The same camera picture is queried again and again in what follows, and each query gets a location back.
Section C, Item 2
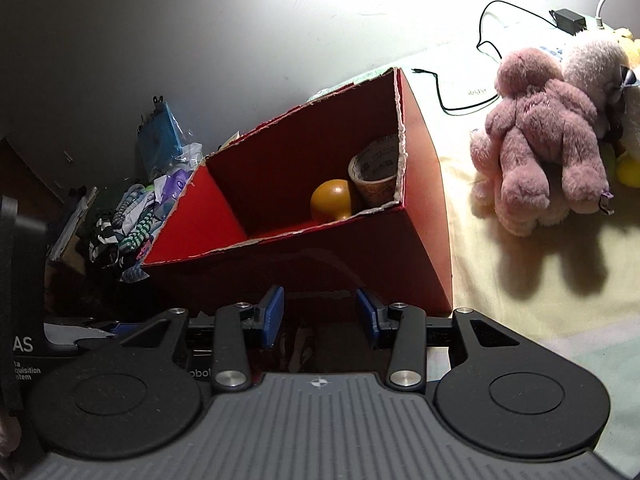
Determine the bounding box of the light pink plush toy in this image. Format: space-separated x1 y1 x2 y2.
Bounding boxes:
470 128 570 237

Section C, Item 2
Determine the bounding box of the black power adapter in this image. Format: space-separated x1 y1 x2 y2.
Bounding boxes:
550 9 587 36

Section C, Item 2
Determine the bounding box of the orange wooden round knob toy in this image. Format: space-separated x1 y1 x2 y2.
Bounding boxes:
310 179 352 222

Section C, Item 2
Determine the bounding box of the white plush bunny with bow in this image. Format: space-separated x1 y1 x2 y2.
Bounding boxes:
562 32 639 162

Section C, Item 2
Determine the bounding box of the black power cable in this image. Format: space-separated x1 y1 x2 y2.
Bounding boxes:
410 0 558 117

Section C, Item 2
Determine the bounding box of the red cardboard box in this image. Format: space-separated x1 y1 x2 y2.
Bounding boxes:
143 67 452 315

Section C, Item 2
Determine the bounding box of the mauve plush teddy bear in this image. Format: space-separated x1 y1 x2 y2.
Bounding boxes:
485 48 610 214

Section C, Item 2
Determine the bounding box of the blue plastic package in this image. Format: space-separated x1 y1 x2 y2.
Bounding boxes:
137 96 186 181

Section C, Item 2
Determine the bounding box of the yellow plush toy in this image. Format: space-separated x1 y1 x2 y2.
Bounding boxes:
603 28 639 188

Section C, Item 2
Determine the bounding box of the pile of patterned clothes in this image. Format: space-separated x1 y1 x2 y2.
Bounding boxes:
86 142 203 284

